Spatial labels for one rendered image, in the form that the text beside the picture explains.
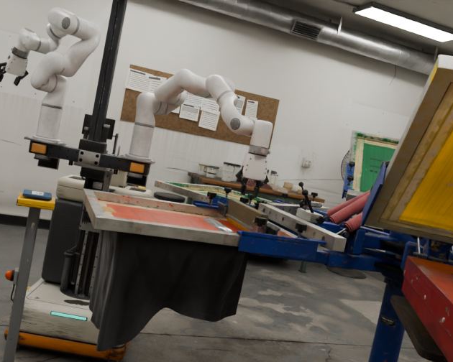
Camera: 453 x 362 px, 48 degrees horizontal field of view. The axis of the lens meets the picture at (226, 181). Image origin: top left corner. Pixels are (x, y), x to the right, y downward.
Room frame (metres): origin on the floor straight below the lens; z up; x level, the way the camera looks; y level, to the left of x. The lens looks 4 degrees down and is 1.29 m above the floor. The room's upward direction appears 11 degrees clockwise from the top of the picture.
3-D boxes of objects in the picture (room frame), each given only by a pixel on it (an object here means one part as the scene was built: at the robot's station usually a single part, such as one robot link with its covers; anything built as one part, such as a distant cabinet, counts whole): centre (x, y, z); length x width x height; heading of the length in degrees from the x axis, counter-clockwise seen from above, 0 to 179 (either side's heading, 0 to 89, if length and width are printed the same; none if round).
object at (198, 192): (2.89, -0.18, 1.05); 1.08 x 0.61 x 0.23; 51
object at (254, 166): (2.02, -0.10, 1.23); 0.10 x 0.07 x 0.11; 110
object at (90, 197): (1.94, 0.10, 0.97); 0.79 x 0.58 x 0.04; 111
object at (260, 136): (2.05, -0.08, 1.35); 0.15 x 0.10 x 0.11; 53
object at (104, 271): (1.84, 0.38, 0.74); 0.45 x 0.03 x 0.43; 21
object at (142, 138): (2.43, 0.44, 1.21); 0.16 x 0.13 x 0.15; 3
